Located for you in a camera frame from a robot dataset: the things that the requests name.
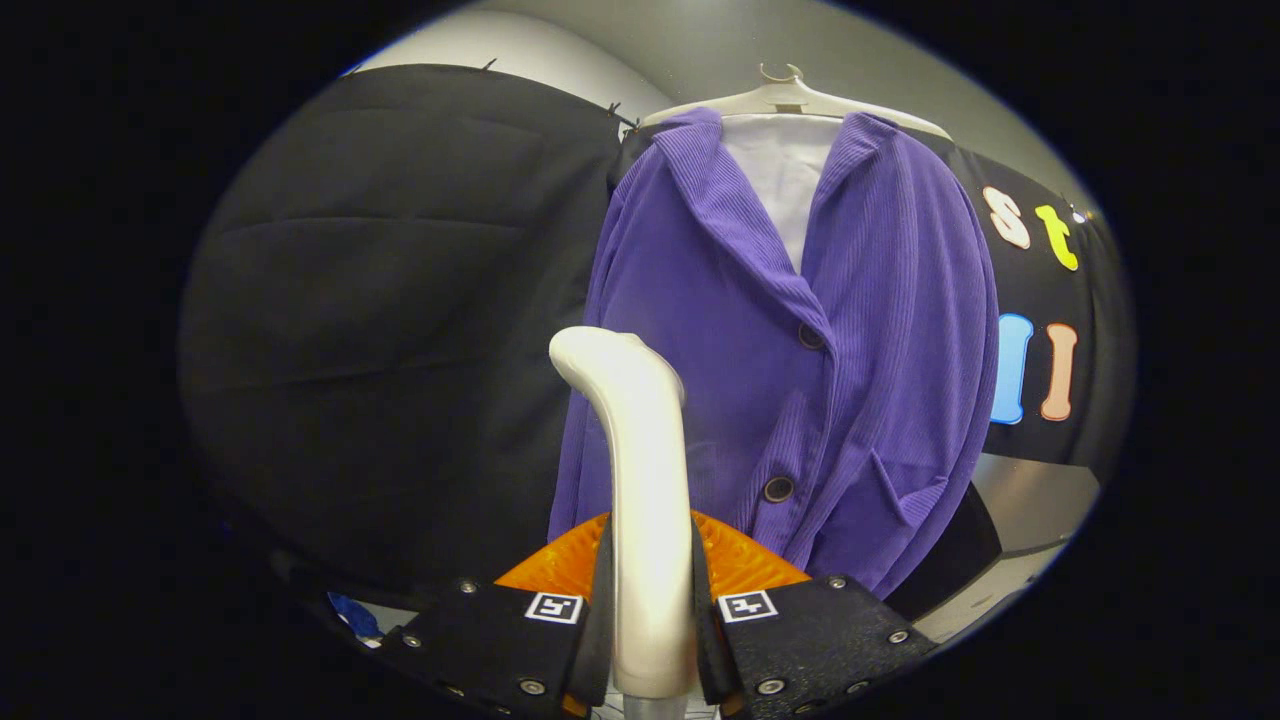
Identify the grey cabinet with dark top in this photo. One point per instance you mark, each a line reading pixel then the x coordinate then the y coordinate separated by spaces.
pixel 1030 500

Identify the cream plastic clothes hanger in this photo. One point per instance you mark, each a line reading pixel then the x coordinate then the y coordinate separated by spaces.
pixel 790 98

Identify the blue object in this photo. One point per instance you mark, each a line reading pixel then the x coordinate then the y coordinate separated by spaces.
pixel 352 615

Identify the white garment steamer head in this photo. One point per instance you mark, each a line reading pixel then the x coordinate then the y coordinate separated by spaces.
pixel 650 500

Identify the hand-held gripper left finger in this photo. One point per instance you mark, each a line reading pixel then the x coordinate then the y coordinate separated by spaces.
pixel 500 650

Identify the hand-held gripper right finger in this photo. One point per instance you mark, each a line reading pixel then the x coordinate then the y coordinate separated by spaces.
pixel 820 640

